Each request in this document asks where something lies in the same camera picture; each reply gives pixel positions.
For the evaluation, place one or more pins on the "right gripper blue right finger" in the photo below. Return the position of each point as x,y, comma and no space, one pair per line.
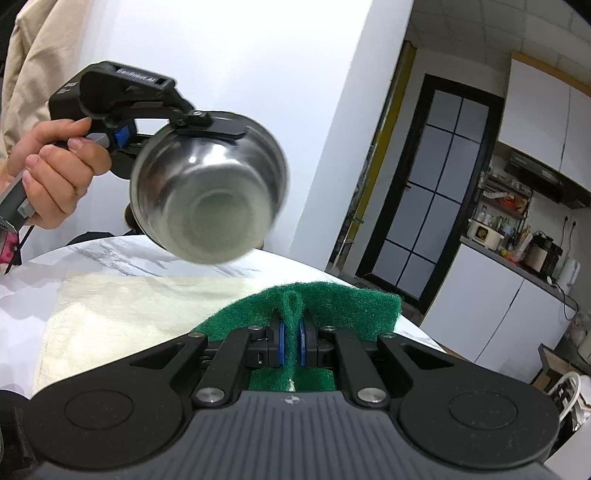
350,360

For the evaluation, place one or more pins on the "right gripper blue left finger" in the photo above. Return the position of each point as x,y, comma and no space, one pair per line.
233,359

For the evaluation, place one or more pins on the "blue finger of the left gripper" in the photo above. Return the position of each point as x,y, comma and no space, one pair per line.
201,124
128,139

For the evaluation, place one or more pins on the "green scouring pad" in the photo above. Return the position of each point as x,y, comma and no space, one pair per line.
366,312

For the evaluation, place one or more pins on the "stainless steel bowl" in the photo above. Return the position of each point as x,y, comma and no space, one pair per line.
211,201

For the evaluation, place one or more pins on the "white lower kitchen cabinet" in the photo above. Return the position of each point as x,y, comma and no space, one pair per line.
495,315

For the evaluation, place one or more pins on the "white kitchen cabinet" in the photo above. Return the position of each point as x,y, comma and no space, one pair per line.
547,119
495,315

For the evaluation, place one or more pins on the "white upper kitchen cabinet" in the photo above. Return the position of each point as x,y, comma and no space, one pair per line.
547,119

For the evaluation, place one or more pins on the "person's left hand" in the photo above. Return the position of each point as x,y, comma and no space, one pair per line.
57,164

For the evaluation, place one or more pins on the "beige curtain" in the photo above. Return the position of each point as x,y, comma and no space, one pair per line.
42,51

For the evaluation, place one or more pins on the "black chair with wood rim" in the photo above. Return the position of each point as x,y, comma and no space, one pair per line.
130,221

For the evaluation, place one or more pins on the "cream woven table mat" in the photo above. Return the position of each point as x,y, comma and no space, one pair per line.
100,318

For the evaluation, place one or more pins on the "black framed glass door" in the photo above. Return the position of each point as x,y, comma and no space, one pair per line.
416,237

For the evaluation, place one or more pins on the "white rice cooker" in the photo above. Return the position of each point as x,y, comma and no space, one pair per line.
484,235

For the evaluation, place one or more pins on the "black metal spice rack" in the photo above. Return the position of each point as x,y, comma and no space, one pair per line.
503,204

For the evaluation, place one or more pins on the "black coffee maker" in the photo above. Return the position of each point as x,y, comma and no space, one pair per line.
542,256

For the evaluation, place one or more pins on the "white metal trolley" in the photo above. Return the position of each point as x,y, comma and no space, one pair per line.
571,395

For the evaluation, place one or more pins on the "white electric kettle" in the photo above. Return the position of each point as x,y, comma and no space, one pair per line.
568,275

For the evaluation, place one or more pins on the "black range hood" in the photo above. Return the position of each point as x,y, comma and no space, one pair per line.
546,181

